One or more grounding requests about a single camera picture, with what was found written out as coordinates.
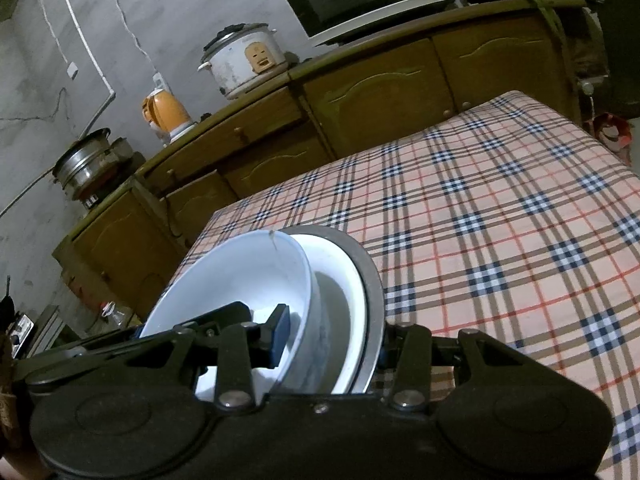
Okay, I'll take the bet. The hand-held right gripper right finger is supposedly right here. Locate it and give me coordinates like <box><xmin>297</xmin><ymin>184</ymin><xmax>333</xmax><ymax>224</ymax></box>
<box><xmin>376</xmin><ymin>323</ymin><xmax>527</xmax><ymax>414</ymax></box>

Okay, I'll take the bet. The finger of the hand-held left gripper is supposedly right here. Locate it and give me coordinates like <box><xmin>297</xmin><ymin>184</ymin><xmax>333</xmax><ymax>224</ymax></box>
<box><xmin>195</xmin><ymin>301</ymin><xmax>252</xmax><ymax>332</ymax></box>

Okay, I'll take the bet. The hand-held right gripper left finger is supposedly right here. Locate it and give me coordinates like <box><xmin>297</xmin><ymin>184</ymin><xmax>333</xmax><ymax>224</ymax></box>
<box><xmin>124</xmin><ymin>304</ymin><xmax>292</xmax><ymax>414</ymax></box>

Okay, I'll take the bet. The patterned white porcelain bowl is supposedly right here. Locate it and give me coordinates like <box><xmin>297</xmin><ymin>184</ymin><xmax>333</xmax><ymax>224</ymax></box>
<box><xmin>139</xmin><ymin>230</ymin><xmax>329</xmax><ymax>404</ymax></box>

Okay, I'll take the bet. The plain white bowl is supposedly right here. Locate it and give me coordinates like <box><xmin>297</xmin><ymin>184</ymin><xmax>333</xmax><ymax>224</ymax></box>
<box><xmin>287</xmin><ymin>234</ymin><xmax>371</xmax><ymax>395</ymax></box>

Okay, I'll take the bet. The small steel bowl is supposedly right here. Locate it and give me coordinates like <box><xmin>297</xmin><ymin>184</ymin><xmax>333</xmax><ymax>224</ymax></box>
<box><xmin>280</xmin><ymin>225</ymin><xmax>387</xmax><ymax>395</ymax></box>

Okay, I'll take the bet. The person's left hand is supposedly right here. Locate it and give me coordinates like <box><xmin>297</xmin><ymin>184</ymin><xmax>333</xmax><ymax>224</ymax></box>
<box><xmin>0</xmin><ymin>340</ymin><xmax>28</xmax><ymax>461</ymax></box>

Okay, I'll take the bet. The clear oil bottle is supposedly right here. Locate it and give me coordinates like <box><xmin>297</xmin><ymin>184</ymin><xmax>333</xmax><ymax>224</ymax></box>
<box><xmin>100</xmin><ymin>300</ymin><xmax>134</xmax><ymax>332</ymax></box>

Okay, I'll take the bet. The gas stove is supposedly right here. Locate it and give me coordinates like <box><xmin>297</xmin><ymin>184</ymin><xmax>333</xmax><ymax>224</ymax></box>
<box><xmin>75</xmin><ymin>180</ymin><xmax>151</xmax><ymax>211</ymax></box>

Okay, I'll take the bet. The plaid tablecloth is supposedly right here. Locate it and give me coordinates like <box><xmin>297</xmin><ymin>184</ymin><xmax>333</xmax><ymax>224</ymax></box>
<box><xmin>175</xmin><ymin>91</ymin><xmax>640</xmax><ymax>480</ymax></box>

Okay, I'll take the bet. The steel steamer pot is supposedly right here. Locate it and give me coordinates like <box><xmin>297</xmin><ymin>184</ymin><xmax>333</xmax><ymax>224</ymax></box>
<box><xmin>51</xmin><ymin>128</ymin><xmax>134</xmax><ymax>201</ymax></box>

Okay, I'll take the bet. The orange electric kettle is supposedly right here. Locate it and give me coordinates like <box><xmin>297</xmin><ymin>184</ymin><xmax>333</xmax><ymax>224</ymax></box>
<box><xmin>141</xmin><ymin>87</ymin><xmax>197</xmax><ymax>145</ymax></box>

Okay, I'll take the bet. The white rice cooker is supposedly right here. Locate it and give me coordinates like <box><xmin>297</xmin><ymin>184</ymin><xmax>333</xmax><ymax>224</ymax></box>
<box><xmin>198</xmin><ymin>22</ymin><xmax>289</xmax><ymax>101</ymax></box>

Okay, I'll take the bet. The brown wooden cabinet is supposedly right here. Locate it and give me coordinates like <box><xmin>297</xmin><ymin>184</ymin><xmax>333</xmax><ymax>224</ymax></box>
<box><xmin>52</xmin><ymin>0</ymin><xmax>591</xmax><ymax>322</ymax></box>

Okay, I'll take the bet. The red plastic bag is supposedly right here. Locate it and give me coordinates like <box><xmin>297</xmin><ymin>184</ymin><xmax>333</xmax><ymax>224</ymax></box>
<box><xmin>592</xmin><ymin>112</ymin><xmax>634</xmax><ymax>154</ymax></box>

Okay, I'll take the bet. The dark green door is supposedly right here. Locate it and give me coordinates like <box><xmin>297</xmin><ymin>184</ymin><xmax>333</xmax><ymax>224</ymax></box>
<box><xmin>580</xmin><ymin>0</ymin><xmax>640</xmax><ymax>122</ymax></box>

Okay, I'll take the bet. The white kettle power cable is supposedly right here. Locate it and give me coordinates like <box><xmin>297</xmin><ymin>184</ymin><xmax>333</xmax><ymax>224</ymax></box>
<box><xmin>102</xmin><ymin>0</ymin><xmax>169</xmax><ymax>89</ymax></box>

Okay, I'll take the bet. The white wall conduit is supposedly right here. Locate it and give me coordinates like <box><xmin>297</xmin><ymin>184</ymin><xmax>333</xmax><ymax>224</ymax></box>
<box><xmin>0</xmin><ymin>0</ymin><xmax>119</xmax><ymax>217</ymax></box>

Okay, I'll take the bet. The green rope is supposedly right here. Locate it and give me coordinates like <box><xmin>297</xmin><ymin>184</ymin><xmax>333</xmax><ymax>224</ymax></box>
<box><xmin>500</xmin><ymin>0</ymin><xmax>569</xmax><ymax>47</ymax></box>

